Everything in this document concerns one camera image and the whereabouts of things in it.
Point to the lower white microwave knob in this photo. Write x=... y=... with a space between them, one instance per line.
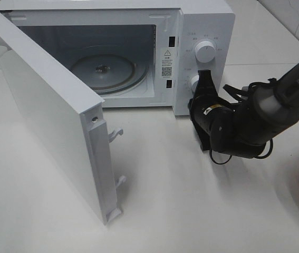
x=193 y=82

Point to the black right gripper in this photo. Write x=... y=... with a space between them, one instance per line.
x=212 y=119

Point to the white microwave door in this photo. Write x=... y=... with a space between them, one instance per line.
x=66 y=116

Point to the upper white microwave knob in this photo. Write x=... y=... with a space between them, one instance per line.
x=205 y=51

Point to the white microwave knob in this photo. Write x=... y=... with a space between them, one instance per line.
x=193 y=82
x=205 y=51

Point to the white microwave oven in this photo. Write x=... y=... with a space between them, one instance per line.
x=161 y=34

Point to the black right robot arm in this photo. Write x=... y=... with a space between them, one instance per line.
x=245 y=128

